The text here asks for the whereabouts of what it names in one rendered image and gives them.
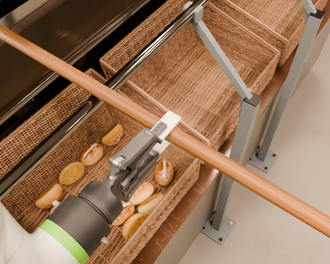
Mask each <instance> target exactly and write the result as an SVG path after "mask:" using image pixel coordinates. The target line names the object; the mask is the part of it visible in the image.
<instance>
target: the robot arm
mask: <svg viewBox="0 0 330 264"><path fill-rule="evenodd" d="M181 119H182V117H181V116H179V115H177V114H175V113H174V112H172V111H168V112H167V113H166V114H165V115H164V116H163V118H162V119H160V120H159V121H158V122H157V124H156V125H155V126H154V127H153V128H152V129H151V130H148V129H146V128H144V129H143V130H142V131H141V132H140V133H139V134H138V135H137V136H136V137H135V138H134V139H132V140H131V141H130V142H129V143H128V144H127V145H126V146H125V147H124V148H123V149H122V150H121V151H120V152H119V153H117V154H116V155H114V156H112V157H111V158H110V159H109V163H110V164H112V169H111V170H110V171H109V172H108V173H107V174H106V176H105V177H104V179H103V180H102V181H90V182H89V183H88V184H87V185H86V186H85V187H84V188H83V189H82V191H81V192H80V193H79V194H78V196H76V195H69V196H68V197H67V198H65V199H64V200H63V201H62V202H61V203H60V202H58V201H57V200H55V201H54V202H53V204H52V205H53V206H55V209H54V210H53V213H52V214H51V215H50V216H49V217H48V218H47V219H46V220H45V221H44V222H43V223H42V224H41V225H40V226H39V227H38V228H37V229H36V230H35V231H34V232H33V233H31V234H29V233H28V232H27V231H25V230H24V229H23V228H22V227H21V225H20V224H19V223H18V222H17V221H16V220H15V219H14V218H13V216H12V215H11V214H10V212H9V211H8V210H7V209H6V208H5V206H4V205H3V204H2V203H1V201H0V264H85V263H86V262H87V261H88V259H89V258H90V257H91V256H92V255H93V254H94V253H95V251H96V250H97V249H98V247H99V246H100V245H101V244H102V243H104V244H107V243H108V241H107V239H106V238H107V237H108V236H109V235H110V233H111V228H110V226H109V225H111V224H112V223H113V222H114V221H115V219H116V218H118V217H119V215H120V214H121V213H122V211H123V209H124V207H123V204H122V202H121V200H123V201H124V202H126V203H128V202H129V200H130V199H131V197H132V195H133V194H134V192H135V191H136V190H137V189H138V188H139V186H140V185H141V184H142V183H143V181H144V180H145V179H146V177H147V176H148V175H149V174H150V173H151V171H152V170H153V169H154V168H155V166H156V165H157V164H158V162H156V160H157V159H158V158H159V154H161V153H162V152H163V151H164V150H165V149H166V148H167V146H168V145H169V144H170V143H171V142H170V141H168V140H166V139H165V138H166V137H167V135H168V134H169V133H170V132H171V131H172V130H173V129H174V127H176V125H177V124H178V123H179V122H180V121H181ZM177 128H178V127H177Z"/></svg>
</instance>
